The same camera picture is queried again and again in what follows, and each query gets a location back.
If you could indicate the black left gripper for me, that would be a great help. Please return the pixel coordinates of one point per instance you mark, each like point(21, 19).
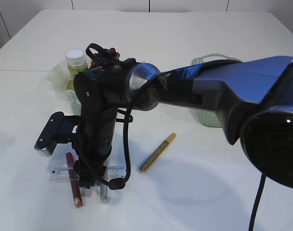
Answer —
point(93, 144)

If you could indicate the yellow oil bottle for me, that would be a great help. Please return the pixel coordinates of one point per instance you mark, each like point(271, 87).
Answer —
point(76, 62)

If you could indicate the purple artificial grape bunch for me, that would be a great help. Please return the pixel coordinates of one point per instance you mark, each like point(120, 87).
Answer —
point(104, 60)

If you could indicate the gold glitter marker pen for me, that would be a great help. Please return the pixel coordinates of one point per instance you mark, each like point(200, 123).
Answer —
point(157, 152)

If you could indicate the clear plastic ruler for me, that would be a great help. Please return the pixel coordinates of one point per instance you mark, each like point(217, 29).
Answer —
point(65, 174)

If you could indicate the silver glitter marker pen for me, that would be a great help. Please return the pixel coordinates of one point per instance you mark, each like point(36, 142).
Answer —
point(104, 194)

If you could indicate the red glitter marker pen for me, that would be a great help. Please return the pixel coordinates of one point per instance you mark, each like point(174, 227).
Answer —
point(74, 181)

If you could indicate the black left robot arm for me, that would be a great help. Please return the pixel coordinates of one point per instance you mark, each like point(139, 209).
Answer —
point(253, 102)

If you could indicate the green woven plastic basket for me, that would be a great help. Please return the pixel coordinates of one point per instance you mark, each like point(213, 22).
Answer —
point(208, 118)

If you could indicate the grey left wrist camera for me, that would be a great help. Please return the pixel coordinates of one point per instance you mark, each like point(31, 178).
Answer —
point(58, 129)

